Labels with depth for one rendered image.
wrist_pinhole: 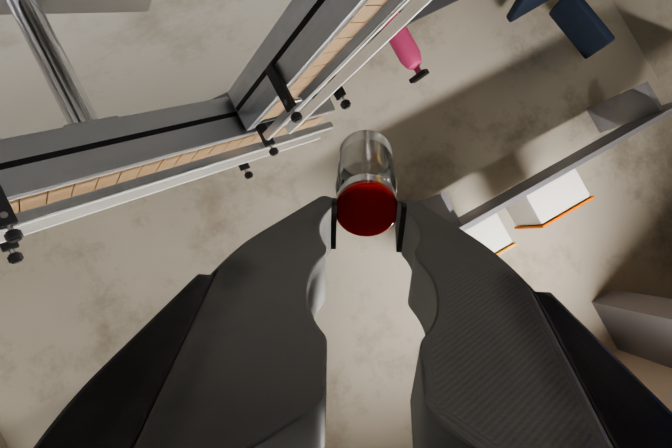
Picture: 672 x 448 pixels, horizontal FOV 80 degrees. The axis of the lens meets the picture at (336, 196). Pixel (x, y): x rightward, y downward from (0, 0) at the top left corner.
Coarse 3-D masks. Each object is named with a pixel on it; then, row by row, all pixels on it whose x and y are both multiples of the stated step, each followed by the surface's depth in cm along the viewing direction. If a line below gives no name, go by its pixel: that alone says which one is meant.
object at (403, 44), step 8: (400, 32) 264; (408, 32) 266; (392, 40) 268; (400, 40) 265; (408, 40) 264; (400, 48) 266; (408, 48) 264; (416, 48) 265; (400, 56) 268; (408, 56) 265; (416, 56) 265; (408, 64) 267; (416, 64) 267; (416, 72) 269; (424, 72) 264; (416, 80) 271
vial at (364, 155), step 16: (352, 144) 15; (368, 144) 15; (384, 144) 16; (352, 160) 14; (368, 160) 14; (384, 160) 14; (336, 176) 15; (352, 176) 14; (368, 176) 13; (384, 176) 14; (336, 192) 14
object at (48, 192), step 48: (0, 144) 60; (48, 144) 64; (96, 144) 68; (144, 144) 73; (192, 144) 79; (240, 144) 94; (288, 144) 104; (0, 192) 58; (48, 192) 65; (96, 192) 68; (144, 192) 79; (0, 240) 64
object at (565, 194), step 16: (560, 176) 252; (576, 176) 252; (544, 192) 249; (560, 192) 250; (576, 192) 251; (512, 208) 270; (528, 208) 252; (544, 208) 248; (560, 208) 249; (576, 208) 249; (528, 224) 262; (544, 224) 247
